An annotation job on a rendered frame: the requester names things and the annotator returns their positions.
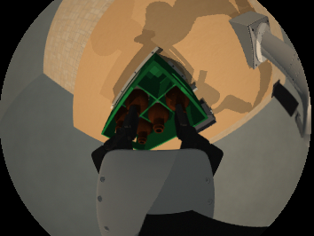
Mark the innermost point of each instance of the brown glass bottle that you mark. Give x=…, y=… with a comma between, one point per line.
x=158, y=115
x=176, y=96
x=139, y=99
x=144, y=129
x=119, y=116

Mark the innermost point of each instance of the green crate with dividers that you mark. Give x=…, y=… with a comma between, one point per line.
x=156, y=79

